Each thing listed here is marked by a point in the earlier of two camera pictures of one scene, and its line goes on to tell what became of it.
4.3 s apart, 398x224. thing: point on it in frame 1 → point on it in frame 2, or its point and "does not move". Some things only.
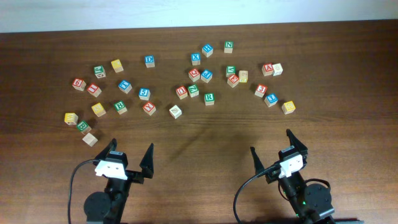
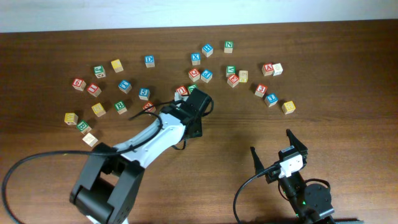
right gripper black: (301, 146) does not move
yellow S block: (99, 110) does not move
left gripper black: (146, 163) → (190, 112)
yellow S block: (288, 107) does not move
